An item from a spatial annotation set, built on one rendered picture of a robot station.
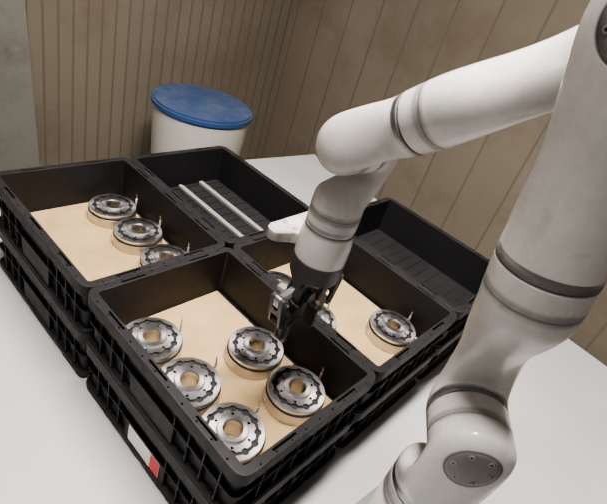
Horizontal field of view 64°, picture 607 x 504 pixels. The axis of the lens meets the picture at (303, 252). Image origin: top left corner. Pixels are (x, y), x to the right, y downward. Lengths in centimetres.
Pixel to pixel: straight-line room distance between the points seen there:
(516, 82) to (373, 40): 250
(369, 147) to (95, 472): 67
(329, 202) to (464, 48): 208
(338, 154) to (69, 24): 239
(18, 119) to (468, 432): 231
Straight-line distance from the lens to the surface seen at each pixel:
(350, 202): 60
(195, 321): 95
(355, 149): 54
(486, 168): 254
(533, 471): 122
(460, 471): 58
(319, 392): 86
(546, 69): 48
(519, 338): 47
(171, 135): 250
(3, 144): 255
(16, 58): 250
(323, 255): 63
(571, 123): 40
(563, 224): 42
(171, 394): 71
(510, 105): 48
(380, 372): 84
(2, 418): 98
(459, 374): 58
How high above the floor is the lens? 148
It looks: 32 degrees down
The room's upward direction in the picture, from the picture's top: 18 degrees clockwise
